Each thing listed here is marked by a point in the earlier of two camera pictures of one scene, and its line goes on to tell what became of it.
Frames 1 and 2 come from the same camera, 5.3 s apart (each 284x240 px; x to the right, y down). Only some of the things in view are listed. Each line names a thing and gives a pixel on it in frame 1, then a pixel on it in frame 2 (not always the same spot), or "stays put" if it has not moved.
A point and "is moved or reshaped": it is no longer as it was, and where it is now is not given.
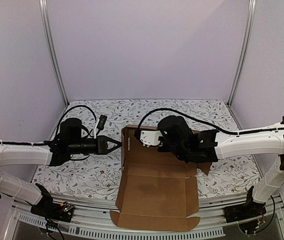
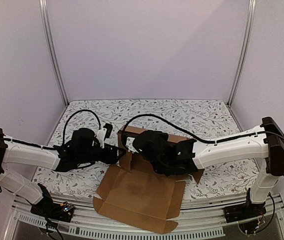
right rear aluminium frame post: (249, 25) stays put
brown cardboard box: (156, 190) is moved or reshaped
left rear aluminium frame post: (43, 13) stays put
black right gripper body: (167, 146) -> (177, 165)
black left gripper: (102, 147) -> (113, 159)
